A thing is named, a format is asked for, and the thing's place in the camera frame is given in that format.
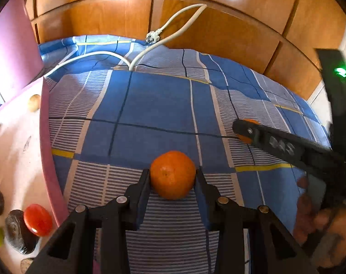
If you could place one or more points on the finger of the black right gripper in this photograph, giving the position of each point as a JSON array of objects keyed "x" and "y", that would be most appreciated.
[{"x": 291, "y": 148}]

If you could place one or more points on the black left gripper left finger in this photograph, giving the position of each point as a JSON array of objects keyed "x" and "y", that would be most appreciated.
[{"x": 71, "y": 248}]

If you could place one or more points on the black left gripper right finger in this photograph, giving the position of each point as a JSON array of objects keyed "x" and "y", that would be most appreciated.
[{"x": 241, "y": 231}]

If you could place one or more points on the red tomato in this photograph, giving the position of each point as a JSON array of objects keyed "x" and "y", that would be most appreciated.
[{"x": 38, "y": 220}]

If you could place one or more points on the dark eggplant slice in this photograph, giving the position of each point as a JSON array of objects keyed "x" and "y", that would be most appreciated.
[{"x": 17, "y": 233}]

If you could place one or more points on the orange tangerine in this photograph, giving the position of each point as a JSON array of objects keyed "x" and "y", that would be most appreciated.
[
  {"x": 172, "y": 175},
  {"x": 246, "y": 137}
]

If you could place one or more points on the brown kiwi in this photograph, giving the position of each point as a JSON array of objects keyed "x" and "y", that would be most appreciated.
[{"x": 34, "y": 103}]

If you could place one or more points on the right hand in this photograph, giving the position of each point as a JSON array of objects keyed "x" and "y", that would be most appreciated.
[{"x": 308, "y": 221}]

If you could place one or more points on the pink tray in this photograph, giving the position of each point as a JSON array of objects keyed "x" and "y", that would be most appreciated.
[{"x": 21, "y": 174}]

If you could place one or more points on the wooden wardrobe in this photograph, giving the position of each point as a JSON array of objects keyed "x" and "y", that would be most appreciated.
[{"x": 277, "y": 38}]

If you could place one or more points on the blue plaid tablecloth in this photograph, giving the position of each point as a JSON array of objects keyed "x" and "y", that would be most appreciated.
[{"x": 110, "y": 107}]

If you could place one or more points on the pink electric kettle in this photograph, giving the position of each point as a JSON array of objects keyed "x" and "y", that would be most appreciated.
[{"x": 20, "y": 59}]

